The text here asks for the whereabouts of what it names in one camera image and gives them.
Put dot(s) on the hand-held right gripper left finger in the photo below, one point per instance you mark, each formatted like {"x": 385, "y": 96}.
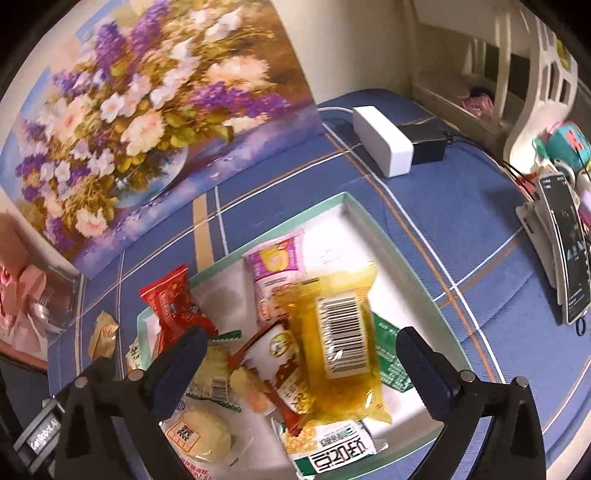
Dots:
{"x": 178, "y": 378}

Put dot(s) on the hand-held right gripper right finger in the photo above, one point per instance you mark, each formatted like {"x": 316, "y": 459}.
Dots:
{"x": 422, "y": 378}

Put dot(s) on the yellow packet with green edges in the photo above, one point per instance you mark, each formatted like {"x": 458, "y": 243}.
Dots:
{"x": 210, "y": 369}

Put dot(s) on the dark green snack packet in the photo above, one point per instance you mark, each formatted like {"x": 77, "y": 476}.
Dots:
{"x": 390, "y": 364}

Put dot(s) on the clear bun packet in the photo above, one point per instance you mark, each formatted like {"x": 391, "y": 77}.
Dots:
{"x": 198, "y": 434}

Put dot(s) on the yellow candy with red ends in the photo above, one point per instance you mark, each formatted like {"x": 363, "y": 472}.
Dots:
{"x": 249, "y": 390}

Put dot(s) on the red and white snack packet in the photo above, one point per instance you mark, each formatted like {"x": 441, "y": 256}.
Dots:
{"x": 277, "y": 355}

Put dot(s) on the green and white snack packet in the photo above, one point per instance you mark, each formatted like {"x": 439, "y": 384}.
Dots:
{"x": 332, "y": 452}

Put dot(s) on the yellow packet with barcode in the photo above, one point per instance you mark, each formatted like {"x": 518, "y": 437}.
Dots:
{"x": 314, "y": 323}

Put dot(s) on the white tray with green rim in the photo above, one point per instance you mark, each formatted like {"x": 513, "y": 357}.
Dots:
{"x": 341, "y": 230}

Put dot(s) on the cream white snack packet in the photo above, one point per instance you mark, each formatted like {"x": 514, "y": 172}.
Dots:
{"x": 134, "y": 357}

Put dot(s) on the gold wrapped candy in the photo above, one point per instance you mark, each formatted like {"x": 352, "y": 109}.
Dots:
{"x": 104, "y": 337}

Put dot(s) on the blue plaid tablecloth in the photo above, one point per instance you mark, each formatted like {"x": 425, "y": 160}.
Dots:
{"x": 461, "y": 240}

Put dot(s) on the pink snack packet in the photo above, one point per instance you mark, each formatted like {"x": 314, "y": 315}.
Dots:
{"x": 277, "y": 263}

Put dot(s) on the white phone stand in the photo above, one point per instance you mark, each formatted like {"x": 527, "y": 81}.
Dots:
{"x": 535, "y": 226}

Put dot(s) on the black smartphone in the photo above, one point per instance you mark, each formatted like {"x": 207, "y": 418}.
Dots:
{"x": 568, "y": 240}

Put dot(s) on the black charger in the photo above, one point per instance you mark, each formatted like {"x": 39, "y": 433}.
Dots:
{"x": 425, "y": 138}

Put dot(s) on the white power adapter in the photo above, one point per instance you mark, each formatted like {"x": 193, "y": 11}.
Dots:
{"x": 383, "y": 138}

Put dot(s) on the flower painting poster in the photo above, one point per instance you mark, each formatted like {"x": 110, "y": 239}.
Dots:
{"x": 138, "y": 115}

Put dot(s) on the teal toy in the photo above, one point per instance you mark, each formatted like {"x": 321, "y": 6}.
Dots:
{"x": 570, "y": 143}

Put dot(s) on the pink cloth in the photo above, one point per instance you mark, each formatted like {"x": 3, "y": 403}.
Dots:
{"x": 480, "y": 104}

